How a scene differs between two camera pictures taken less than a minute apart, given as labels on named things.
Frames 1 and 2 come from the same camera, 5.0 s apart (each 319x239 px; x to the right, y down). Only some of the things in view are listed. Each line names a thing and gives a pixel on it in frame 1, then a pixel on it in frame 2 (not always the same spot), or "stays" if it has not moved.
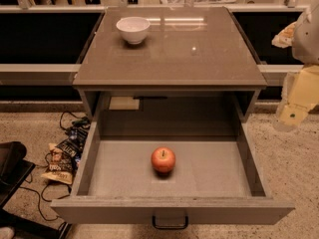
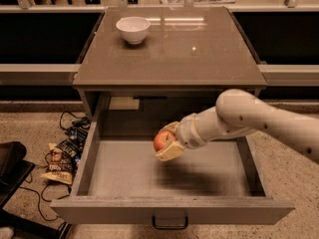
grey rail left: x=38 y=74 stays
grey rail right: x=276 y=74 stays
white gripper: x=308 y=39 -> x=186 y=132
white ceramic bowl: x=133 y=28 stays
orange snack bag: x=62 y=168 stays
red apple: x=162 y=159 -> x=163 y=138
